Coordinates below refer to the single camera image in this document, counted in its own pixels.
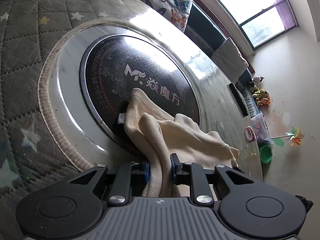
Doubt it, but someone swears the cream garment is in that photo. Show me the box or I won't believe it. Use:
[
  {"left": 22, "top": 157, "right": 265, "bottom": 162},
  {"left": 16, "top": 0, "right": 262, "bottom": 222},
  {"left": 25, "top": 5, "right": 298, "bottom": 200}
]
[{"left": 124, "top": 88, "right": 239, "bottom": 197}]

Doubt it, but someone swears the pink knitted item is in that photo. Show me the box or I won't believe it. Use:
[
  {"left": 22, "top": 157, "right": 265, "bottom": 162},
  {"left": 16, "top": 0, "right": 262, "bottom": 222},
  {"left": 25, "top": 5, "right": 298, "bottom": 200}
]
[{"left": 244, "top": 126, "right": 257, "bottom": 143}]

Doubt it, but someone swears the green plastic bucket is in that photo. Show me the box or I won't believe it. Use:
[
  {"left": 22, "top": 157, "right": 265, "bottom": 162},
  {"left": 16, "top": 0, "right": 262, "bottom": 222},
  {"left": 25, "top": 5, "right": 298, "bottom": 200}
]
[{"left": 259, "top": 145, "right": 273, "bottom": 164}]

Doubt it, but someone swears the clear plastic storage box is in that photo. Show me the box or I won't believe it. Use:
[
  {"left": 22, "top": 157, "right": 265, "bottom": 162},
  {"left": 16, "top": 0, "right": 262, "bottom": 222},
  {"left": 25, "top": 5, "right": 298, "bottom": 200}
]
[{"left": 251, "top": 112, "right": 269, "bottom": 144}]

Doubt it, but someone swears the black remote control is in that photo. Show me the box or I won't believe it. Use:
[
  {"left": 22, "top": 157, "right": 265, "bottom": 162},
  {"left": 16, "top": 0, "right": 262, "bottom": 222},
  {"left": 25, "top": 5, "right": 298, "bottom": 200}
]
[{"left": 228, "top": 83, "right": 249, "bottom": 117}]

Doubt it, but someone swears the orange tiger plush toy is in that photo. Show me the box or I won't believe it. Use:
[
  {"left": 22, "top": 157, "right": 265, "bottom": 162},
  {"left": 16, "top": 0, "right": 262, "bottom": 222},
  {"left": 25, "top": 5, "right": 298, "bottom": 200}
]
[{"left": 256, "top": 97, "right": 271, "bottom": 106}]

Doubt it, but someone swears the brown green plush toy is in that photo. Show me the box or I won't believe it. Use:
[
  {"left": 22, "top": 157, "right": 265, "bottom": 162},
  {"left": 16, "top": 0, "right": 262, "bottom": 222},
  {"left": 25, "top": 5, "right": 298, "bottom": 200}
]
[{"left": 252, "top": 86, "right": 270, "bottom": 100}]

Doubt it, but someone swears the round black induction cooktop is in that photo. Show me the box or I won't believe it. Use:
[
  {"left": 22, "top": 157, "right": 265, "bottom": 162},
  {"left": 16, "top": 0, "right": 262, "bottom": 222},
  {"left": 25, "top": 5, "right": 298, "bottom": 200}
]
[{"left": 79, "top": 35, "right": 201, "bottom": 153}]

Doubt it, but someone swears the colourful paper pinwheel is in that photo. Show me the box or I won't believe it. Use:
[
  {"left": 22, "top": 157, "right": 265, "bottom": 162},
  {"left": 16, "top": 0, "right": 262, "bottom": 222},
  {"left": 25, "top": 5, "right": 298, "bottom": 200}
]
[{"left": 270, "top": 127, "right": 305, "bottom": 147}]

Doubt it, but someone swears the black white plush toy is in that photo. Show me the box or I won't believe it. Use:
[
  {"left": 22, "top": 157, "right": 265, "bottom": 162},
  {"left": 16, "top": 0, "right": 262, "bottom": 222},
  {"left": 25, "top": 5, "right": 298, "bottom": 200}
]
[{"left": 252, "top": 75, "right": 265, "bottom": 87}]

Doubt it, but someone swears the grey plain pillow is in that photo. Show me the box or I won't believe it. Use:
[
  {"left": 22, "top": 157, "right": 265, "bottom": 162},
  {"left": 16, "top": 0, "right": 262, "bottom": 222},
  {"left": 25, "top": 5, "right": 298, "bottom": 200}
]
[{"left": 211, "top": 37, "right": 249, "bottom": 83}]

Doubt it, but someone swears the blue bench sofa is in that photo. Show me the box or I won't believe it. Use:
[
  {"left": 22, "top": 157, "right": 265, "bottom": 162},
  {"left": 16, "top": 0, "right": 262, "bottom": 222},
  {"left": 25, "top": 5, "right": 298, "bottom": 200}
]
[{"left": 139, "top": 0, "right": 266, "bottom": 120}]

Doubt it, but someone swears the green framed window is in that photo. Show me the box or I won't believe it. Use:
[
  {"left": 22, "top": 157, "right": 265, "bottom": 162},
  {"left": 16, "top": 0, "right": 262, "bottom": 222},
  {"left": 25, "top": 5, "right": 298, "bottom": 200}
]
[{"left": 175, "top": 0, "right": 299, "bottom": 55}]

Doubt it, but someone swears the grey quilted star tablecloth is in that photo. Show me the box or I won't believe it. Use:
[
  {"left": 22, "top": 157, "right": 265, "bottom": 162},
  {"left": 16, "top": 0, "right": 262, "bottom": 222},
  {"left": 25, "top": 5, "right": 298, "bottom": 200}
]
[{"left": 1, "top": 0, "right": 263, "bottom": 213}]

